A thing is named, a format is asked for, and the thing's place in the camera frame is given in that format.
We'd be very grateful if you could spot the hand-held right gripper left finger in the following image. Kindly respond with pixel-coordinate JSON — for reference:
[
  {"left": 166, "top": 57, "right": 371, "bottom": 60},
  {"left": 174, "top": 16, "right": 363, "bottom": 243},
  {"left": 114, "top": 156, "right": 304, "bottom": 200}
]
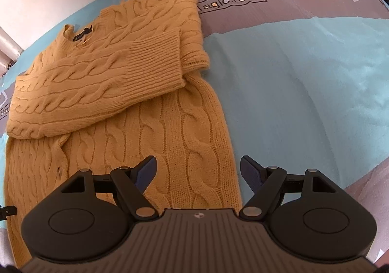
[{"left": 60, "top": 155, "right": 158, "bottom": 219}]

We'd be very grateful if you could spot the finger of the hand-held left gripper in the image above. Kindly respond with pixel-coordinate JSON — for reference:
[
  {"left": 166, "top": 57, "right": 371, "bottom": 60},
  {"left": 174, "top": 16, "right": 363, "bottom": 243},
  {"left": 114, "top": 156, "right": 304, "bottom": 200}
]
[{"left": 0, "top": 205, "right": 17, "bottom": 220}]

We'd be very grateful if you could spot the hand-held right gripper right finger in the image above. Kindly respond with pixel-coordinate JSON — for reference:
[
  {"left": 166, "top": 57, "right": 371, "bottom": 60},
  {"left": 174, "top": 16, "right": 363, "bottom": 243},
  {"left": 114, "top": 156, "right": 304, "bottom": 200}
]
[{"left": 240, "top": 155, "right": 339, "bottom": 221}]

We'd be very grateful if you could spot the mustard cable-knit sweater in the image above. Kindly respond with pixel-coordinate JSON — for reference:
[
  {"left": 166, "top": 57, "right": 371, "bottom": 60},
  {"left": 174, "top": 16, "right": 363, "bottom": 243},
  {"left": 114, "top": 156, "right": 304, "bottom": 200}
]
[{"left": 4, "top": 0, "right": 244, "bottom": 264}]

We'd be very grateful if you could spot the blue and grey printed bedsheet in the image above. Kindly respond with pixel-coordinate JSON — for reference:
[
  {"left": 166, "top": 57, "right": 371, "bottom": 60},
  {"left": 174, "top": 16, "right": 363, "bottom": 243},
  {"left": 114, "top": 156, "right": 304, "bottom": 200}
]
[{"left": 0, "top": 0, "right": 389, "bottom": 264}]

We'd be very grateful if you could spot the silver metal pole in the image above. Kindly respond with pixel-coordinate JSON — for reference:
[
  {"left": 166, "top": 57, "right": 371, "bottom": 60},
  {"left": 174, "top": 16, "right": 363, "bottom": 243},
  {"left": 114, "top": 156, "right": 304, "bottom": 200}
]
[{"left": 0, "top": 27, "right": 24, "bottom": 62}]

